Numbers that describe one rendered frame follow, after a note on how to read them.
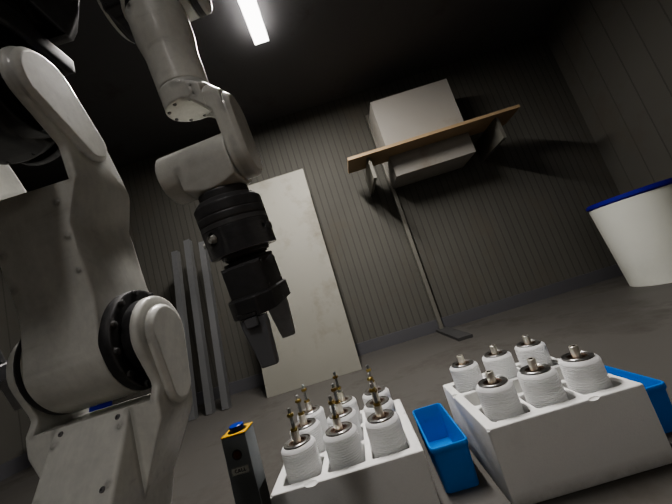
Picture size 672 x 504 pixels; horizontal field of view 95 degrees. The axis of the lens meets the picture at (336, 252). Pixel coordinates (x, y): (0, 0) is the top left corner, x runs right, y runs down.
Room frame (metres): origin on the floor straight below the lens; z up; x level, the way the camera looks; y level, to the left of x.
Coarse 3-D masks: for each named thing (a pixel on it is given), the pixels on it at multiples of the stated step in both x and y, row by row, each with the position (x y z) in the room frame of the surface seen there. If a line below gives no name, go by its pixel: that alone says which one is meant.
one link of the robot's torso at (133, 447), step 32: (160, 320) 0.43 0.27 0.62; (160, 352) 0.42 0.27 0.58; (160, 384) 0.42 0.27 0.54; (32, 416) 0.42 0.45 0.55; (64, 416) 0.46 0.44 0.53; (96, 416) 0.41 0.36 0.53; (128, 416) 0.41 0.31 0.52; (160, 416) 0.41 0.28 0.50; (32, 448) 0.41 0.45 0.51; (64, 448) 0.40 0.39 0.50; (96, 448) 0.39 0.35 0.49; (128, 448) 0.40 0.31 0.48; (160, 448) 0.42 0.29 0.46; (64, 480) 0.38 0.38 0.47; (96, 480) 0.37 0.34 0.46; (128, 480) 0.39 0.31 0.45; (160, 480) 0.44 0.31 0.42
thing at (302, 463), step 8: (312, 440) 0.89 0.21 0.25; (296, 448) 0.86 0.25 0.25; (304, 448) 0.86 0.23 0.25; (312, 448) 0.87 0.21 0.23; (288, 456) 0.85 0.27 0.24; (296, 456) 0.85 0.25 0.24; (304, 456) 0.85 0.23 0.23; (312, 456) 0.87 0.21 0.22; (288, 464) 0.86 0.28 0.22; (296, 464) 0.85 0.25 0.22; (304, 464) 0.85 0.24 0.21; (312, 464) 0.86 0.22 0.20; (320, 464) 0.89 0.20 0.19; (288, 472) 0.86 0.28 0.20; (296, 472) 0.85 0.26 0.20; (304, 472) 0.85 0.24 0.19; (312, 472) 0.86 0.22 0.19; (320, 472) 0.88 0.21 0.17; (288, 480) 0.87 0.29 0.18; (296, 480) 0.85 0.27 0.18
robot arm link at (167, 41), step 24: (120, 0) 0.32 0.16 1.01; (144, 0) 0.30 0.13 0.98; (168, 0) 0.31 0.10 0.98; (120, 24) 0.35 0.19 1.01; (144, 24) 0.31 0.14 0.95; (168, 24) 0.31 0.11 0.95; (144, 48) 0.32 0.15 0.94; (168, 48) 0.32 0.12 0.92; (192, 48) 0.34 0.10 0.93; (168, 72) 0.32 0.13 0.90; (192, 72) 0.33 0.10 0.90
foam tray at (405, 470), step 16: (400, 416) 1.05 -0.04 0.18; (368, 448) 0.91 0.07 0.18; (416, 448) 0.83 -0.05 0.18; (368, 464) 0.83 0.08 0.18; (384, 464) 0.82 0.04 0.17; (400, 464) 0.82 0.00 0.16; (416, 464) 0.82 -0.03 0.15; (304, 480) 0.84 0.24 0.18; (320, 480) 0.82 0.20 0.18; (336, 480) 0.82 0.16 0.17; (352, 480) 0.82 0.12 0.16; (368, 480) 0.82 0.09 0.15; (384, 480) 0.82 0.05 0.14; (400, 480) 0.82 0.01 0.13; (416, 480) 0.82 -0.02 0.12; (432, 480) 0.82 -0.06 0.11; (272, 496) 0.82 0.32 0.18; (288, 496) 0.82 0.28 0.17; (304, 496) 0.82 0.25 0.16; (320, 496) 0.82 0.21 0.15; (336, 496) 0.82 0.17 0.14; (352, 496) 0.82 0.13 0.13; (368, 496) 0.82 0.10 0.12; (384, 496) 0.82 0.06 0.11; (400, 496) 0.82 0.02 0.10; (416, 496) 0.82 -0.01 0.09; (432, 496) 0.82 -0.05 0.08
